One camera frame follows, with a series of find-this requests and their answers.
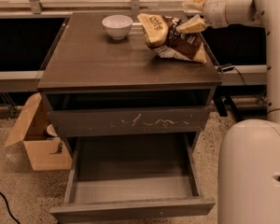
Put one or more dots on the white ceramic bowl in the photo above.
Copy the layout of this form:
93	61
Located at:
117	26

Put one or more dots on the black wheeled stand leg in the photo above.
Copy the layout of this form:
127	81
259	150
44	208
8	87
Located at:
224	103

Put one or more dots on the open grey middle drawer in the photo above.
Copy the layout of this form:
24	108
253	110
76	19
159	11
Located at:
132	176

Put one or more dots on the black power adapter with cable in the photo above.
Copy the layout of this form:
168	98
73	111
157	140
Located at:
230	75

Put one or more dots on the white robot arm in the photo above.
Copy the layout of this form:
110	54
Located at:
249	156

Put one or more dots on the grey top drawer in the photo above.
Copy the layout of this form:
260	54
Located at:
100	113

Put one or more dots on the brown and yellow chip bag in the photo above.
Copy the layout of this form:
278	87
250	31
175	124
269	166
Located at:
162	36

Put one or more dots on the grey drawer cabinet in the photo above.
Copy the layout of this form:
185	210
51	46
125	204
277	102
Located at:
87	59

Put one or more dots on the open cardboard box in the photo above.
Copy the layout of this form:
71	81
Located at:
46	151

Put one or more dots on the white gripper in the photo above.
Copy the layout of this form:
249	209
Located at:
215	10

